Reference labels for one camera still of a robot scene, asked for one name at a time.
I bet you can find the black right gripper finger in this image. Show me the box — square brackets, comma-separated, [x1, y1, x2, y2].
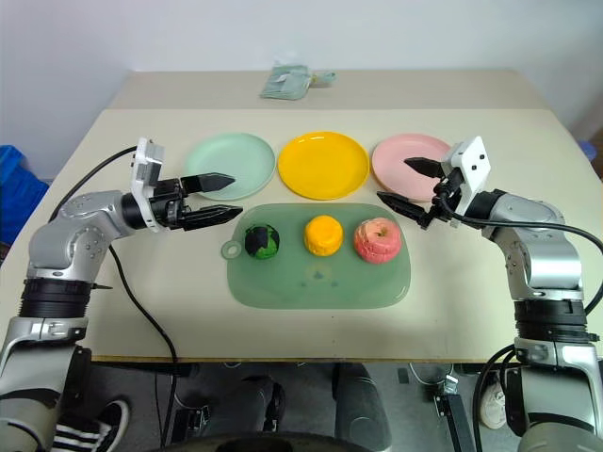
[376, 190, 432, 226]
[403, 157, 446, 179]

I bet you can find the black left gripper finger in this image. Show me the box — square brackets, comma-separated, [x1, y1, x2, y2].
[180, 172, 236, 195]
[180, 204, 244, 233]

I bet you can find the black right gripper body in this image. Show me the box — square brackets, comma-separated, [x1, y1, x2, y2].
[416, 170, 464, 231]

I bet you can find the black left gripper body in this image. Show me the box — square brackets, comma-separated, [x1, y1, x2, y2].
[149, 177, 192, 232]

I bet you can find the pink plate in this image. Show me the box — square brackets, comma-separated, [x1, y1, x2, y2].
[371, 134, 454, 204]

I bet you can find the mint green plate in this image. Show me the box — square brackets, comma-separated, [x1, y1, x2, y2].
[183, 132, 276, 201]

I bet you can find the green and dark toy fruit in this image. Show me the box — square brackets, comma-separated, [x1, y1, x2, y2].
[244, 222, 282, 261]

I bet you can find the yellow toy fruit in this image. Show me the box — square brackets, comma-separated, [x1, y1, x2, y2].
[303, 215, 344, 258]

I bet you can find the yellow plate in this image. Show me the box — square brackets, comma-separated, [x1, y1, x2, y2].
[277, 131, 370, 201]

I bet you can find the pink toy apple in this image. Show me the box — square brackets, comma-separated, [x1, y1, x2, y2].
[353, 217, 401, 264]

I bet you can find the translucent green cutting board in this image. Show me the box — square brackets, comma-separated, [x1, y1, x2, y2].
[220, 202, 412, 310]

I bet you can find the folded green cloth pouch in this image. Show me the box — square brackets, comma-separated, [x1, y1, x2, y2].
[259, 60, 337, 102]

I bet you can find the blue plastic crate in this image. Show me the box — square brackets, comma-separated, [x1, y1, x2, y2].
[0, 144, 50, 246]

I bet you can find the blue container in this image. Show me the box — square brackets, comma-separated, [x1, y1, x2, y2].
[582, 139, 603, 180]

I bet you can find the white sneaker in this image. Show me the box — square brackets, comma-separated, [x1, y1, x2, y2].
[479, 369, 509, 430]

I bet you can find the black metal table leg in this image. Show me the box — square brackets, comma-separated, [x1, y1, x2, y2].
[432, 393, 482, 452]

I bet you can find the black and white striped shoe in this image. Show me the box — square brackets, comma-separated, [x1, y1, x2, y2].
[52, 399, 131, 452]

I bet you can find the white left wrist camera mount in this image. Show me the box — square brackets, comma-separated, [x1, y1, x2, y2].
[129, 137, 167, 234]

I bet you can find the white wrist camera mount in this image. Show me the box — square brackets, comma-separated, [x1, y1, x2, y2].
[129, 137, 167, 234]
[442, 136, 492, 216]

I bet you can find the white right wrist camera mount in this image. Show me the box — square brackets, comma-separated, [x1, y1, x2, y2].
[442, 136, 492, 216]

